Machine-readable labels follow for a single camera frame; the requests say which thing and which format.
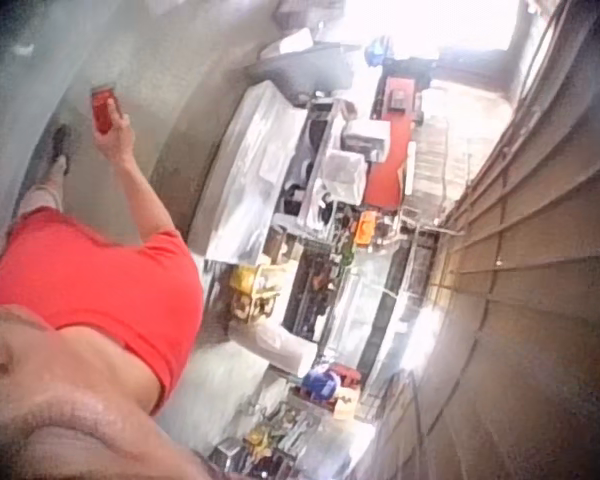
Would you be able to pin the dark metal rack with goods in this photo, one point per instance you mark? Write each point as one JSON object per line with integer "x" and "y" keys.
{"x": 320, "y": 290}

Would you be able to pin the person's legs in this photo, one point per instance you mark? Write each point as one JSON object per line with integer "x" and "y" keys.
{"x": 55, "y": 170}

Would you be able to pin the person's right hand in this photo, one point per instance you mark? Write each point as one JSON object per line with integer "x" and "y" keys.
{"x": 114, "y": 140}

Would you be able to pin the red machine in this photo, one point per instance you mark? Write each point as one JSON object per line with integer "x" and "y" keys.
{"x": 395, "y": 150}

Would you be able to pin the grey metal shelf with goods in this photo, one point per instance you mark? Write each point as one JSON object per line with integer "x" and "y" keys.
{"x": 320, "y": 170}

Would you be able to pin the orange container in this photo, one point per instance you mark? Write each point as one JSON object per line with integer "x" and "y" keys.
{"x": 366, "y": 227}

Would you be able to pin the blue round container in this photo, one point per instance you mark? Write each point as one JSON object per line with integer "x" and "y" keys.
{"x": 320, "y": 384}

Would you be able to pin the translucent plastic box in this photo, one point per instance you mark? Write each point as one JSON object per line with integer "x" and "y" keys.
{"x": 345, "y": 172}

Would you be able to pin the red jar with dark lid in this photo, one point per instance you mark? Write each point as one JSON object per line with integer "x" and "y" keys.
{"x": 101, "y": 112}

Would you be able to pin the grey plastic tub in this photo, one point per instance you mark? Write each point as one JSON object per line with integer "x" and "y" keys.
{"x": 305, "y": 70}

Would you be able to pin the heap of mixed goods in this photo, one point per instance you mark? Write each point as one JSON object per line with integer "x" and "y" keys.
{"x": 270, "y": 440}

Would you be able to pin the yellow box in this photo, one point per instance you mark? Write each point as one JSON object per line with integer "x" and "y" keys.
{"x": 252, "y": 292}

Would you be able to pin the person's right fingers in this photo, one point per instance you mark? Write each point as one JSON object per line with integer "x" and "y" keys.
{"x": 121, "y": 120}

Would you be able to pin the white sack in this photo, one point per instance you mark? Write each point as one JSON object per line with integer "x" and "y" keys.
{"x": 280, "y": 345}

